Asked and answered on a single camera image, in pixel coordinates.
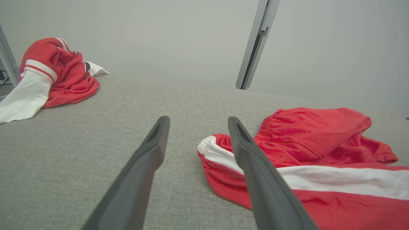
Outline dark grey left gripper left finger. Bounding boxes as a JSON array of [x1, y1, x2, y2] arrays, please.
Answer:
[[81, 116, 170, 230]]

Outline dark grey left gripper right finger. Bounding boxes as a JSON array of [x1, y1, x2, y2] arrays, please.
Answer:
[[228, 116, 320, 230]]

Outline red shorts with white stripe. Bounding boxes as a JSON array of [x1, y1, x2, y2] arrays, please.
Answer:
[[197, 107, 409, 230]]

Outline red and white basketball jersey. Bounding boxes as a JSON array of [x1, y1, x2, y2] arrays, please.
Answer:
[[0, 37, 111, 124]]

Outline aluminium frame post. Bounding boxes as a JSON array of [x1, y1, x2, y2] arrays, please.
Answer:
[[235, 0, 281, 90], [0, 24, 20, 87]]

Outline black cable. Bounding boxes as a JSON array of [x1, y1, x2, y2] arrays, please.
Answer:
[[0, 70, 12, 96]]

